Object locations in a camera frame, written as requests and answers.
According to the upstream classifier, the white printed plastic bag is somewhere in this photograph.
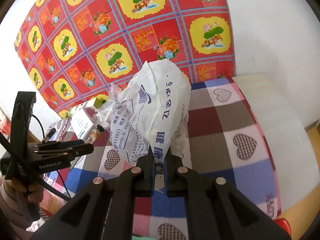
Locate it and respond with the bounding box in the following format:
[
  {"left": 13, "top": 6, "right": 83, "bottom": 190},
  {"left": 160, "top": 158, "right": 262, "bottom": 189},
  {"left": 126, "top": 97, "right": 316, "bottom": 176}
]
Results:
[{"left": 107, "top": 59, "right": 191, "bottom": 166}]

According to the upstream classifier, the white medicine box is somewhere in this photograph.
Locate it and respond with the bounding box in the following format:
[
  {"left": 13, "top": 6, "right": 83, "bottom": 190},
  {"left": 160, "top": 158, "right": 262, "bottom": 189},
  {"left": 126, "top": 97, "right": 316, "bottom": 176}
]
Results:
[{"left": 70, "top": 98, "right": 107, "bottom": 142}]

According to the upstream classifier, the left hand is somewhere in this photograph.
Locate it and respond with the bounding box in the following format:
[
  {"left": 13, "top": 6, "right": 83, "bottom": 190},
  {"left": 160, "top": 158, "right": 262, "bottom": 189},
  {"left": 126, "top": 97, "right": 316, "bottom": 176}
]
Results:
[{"left": 3, "top": 178, "right": 44, "bottom": 204}]

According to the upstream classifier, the plaid heart blanket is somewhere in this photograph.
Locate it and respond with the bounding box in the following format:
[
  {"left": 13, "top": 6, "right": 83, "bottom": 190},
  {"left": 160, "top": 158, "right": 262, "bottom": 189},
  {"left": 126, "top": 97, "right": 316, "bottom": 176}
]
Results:
[{"left": 46, "top": 78, "right": 281, "bottom": 239}]

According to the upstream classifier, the small glass vial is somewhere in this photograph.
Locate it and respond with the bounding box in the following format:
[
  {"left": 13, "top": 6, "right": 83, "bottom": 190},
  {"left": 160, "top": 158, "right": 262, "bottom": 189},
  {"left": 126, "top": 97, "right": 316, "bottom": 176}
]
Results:
[{"left": 85, "top": 125, "right": 105, "bottom": 144}]

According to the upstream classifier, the white mattress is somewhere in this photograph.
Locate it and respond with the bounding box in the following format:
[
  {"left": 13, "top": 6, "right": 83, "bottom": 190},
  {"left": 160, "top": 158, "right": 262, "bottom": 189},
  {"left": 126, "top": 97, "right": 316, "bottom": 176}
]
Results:
[{"left": 234, "top": 74, "right": 319, "bottom": 211}]

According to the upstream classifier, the black cable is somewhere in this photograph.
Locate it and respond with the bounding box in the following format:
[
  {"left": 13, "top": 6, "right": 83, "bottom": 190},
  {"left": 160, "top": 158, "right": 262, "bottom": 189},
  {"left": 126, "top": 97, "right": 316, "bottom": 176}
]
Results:
[{"left": 0, "top": 114, "right": 72, "bottom": 202}]

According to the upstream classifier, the red floral wall cloth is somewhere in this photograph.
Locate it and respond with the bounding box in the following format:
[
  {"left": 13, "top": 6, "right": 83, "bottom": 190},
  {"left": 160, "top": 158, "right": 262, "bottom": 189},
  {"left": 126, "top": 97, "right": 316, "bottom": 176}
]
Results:
[{"left": 14, "top": 0, "right": 235, "bottom": 118}]

